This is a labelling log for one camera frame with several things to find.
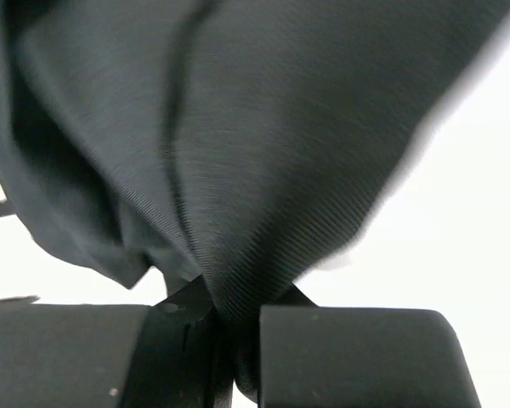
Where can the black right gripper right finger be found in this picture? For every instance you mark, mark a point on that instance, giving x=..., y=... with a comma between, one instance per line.
x=312, y=356

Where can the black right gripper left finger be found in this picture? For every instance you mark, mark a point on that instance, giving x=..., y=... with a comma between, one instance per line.
x=94, y=356

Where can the black skirt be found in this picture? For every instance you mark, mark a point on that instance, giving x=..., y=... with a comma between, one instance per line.
x=237, y=142

